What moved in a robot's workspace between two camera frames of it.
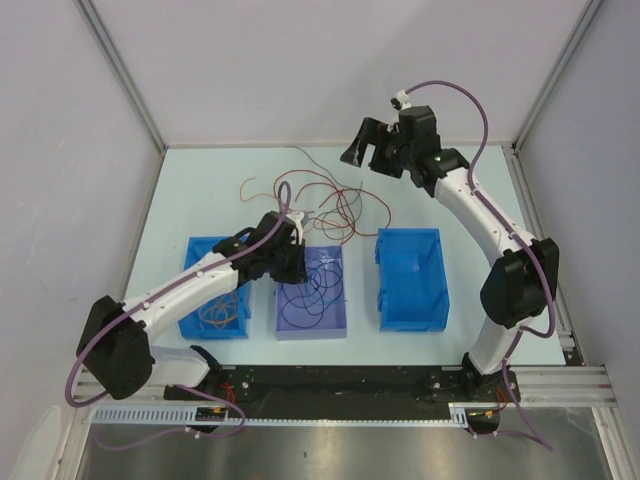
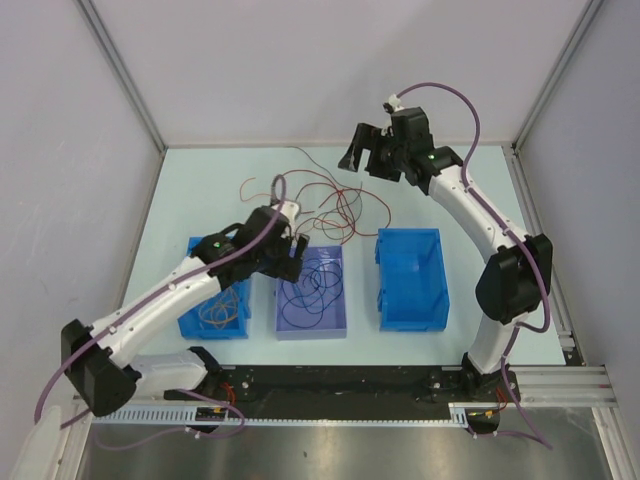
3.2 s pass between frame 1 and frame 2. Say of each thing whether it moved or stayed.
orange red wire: stayed
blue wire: moved
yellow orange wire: stayed
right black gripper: stayed
